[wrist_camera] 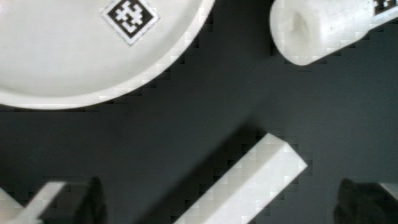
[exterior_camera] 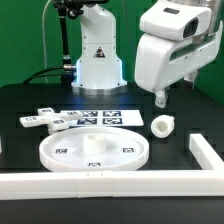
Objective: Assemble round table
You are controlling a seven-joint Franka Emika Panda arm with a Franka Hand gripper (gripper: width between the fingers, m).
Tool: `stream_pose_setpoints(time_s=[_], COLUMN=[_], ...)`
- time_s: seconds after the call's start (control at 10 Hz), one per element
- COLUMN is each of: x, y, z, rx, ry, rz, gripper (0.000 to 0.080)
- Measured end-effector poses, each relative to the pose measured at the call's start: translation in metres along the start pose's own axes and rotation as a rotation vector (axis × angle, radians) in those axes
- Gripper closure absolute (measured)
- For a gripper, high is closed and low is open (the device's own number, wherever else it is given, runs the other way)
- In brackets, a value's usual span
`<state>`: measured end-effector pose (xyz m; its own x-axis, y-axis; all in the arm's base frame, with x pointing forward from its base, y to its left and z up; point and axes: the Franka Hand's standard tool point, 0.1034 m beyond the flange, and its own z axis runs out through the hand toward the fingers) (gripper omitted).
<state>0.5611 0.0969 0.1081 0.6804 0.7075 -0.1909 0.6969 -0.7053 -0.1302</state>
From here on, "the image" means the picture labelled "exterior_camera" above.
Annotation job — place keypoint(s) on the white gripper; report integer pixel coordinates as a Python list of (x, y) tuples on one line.
[(161, 62)]

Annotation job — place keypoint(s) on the white round table top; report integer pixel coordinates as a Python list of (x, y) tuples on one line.
[(94, 149)]

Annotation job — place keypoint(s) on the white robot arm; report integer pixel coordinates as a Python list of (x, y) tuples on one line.
[(99, 70)]

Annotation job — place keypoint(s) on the white marker sheet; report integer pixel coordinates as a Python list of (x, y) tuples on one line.
[(108, 118)]

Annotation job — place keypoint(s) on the white L-shaped fence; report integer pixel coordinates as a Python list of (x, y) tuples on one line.
[(207, 181)]

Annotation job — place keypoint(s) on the white cross-shaped table base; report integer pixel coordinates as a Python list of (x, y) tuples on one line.
[(54, 121)]

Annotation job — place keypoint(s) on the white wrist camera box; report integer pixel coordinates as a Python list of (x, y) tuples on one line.
[(177, 20)]

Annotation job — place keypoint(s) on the black camera stand pole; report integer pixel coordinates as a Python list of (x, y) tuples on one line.
[(72, 9)]

